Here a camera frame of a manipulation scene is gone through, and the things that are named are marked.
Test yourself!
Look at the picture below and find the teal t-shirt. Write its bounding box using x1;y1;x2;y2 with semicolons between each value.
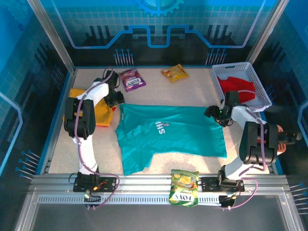
115;103;227;176

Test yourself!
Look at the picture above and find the yellow folded t-shirt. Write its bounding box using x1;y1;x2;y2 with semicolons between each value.
63;88;114;128

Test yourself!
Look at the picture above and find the purple Fox's candy bag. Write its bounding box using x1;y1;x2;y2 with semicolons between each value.
119;67;147;93

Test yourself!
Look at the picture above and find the red t-shirt in basket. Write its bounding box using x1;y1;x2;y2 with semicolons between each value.
216;76;256;104

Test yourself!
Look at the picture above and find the white plastic basket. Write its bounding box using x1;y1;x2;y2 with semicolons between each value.
211;62;272;113

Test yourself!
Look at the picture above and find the yellow snack bag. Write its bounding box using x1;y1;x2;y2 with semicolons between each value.
161;64;189;83

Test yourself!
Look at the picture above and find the black tool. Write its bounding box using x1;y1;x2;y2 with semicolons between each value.
276;129;303;145

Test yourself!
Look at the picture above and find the green Fox's candy bag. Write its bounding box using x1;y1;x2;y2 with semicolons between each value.
168;169;200;208

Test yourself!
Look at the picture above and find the small black controller board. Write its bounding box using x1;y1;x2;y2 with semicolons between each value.
218;194;238;209
83;193;102;209

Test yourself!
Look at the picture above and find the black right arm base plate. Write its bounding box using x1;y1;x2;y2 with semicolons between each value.
201;177;245;193

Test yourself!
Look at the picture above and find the aluminium frame post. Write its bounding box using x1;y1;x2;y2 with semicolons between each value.
26;0;77;74
246;0;289;64

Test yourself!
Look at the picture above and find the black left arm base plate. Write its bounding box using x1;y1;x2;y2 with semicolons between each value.
73;173;118;193

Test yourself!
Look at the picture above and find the aluminium rail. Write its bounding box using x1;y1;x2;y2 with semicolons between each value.
28;173;289;196

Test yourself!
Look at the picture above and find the slotted grey cable duct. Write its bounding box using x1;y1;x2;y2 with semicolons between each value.
38;195;223;205

